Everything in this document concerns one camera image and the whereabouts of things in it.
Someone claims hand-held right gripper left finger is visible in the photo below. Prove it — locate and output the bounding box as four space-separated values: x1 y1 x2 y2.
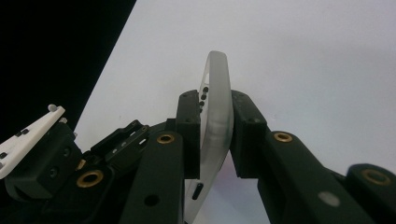
119 89 201 224

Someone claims clear blue phone case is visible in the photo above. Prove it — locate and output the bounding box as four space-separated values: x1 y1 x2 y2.
183 50 235 224

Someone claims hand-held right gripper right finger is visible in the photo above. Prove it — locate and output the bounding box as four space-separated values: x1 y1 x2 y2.
230 90 376 224

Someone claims white table board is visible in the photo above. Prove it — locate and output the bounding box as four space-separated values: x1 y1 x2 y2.
74 0 396 224

